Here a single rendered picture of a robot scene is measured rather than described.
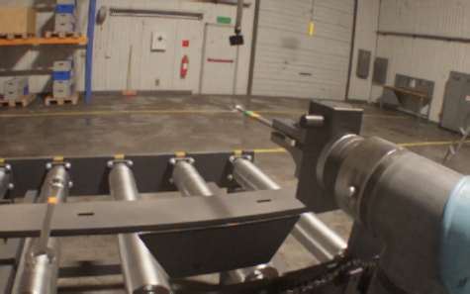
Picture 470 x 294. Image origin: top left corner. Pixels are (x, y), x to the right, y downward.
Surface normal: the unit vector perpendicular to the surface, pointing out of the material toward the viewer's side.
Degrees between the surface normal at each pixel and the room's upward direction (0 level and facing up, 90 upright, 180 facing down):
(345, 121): 90
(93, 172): 90
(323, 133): 90
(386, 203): 80
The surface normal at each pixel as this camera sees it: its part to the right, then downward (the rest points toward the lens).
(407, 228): -0.91, 0.02
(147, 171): 0.38, 0.30
